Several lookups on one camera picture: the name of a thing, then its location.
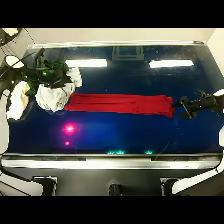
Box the red garment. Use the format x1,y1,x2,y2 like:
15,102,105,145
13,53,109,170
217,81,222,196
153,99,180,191
63,92,176,119

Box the white garment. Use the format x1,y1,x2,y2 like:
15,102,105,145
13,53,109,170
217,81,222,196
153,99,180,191
34,66,83,113

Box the cream garment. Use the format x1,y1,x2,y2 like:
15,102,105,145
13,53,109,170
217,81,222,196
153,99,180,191
6,80,32,121

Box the dark green garment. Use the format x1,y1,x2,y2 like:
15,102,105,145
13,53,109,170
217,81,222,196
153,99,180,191
25,58,73,96

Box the silver frame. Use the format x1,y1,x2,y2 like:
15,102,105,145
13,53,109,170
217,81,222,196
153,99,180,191
0,40,224,197

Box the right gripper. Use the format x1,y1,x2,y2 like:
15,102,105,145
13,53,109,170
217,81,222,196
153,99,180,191
172,95,218,120

